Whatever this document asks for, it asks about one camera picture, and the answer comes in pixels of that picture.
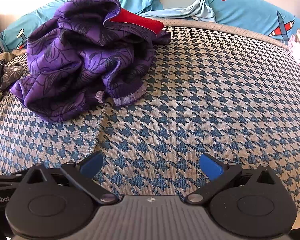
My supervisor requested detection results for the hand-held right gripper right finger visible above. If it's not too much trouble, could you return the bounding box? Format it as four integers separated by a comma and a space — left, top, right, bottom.
185, 153, 283, 205

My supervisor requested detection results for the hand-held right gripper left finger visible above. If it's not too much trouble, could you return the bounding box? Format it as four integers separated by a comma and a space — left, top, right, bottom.
19, 152, 119, 205

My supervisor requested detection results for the blue printed cover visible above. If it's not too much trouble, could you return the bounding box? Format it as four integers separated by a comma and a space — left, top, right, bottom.
0, 0, 300, 55

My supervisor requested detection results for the purple floral sweater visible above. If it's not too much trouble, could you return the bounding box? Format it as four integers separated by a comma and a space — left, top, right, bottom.
9, 0, 172, 123

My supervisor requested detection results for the grey floral cloth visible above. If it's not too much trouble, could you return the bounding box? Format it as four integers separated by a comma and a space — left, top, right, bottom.
0, 64, 24, 90

